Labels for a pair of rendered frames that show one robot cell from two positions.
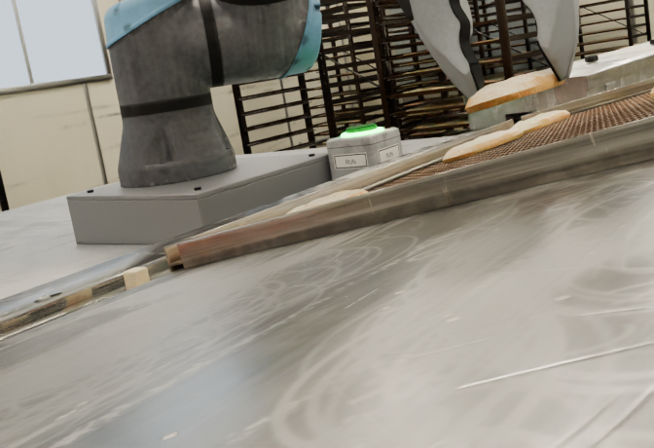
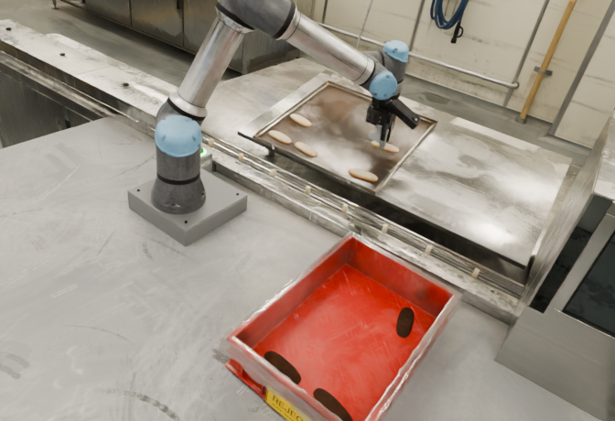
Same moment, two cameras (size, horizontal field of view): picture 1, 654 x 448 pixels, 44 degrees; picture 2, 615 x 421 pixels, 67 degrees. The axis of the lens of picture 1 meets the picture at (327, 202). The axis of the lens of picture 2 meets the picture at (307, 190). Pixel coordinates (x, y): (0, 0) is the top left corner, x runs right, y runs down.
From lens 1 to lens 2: 1.70 m
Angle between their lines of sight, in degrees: 92
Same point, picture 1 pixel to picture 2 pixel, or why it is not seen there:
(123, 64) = (194, 161)
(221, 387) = (463, 179)
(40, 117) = not seen: outside the picture
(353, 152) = (207, 160)
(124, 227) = (214, 223)
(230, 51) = not seen: hidden behind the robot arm
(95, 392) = (456, 187)
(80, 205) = (193, 228)
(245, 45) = not seen: hidden behind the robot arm
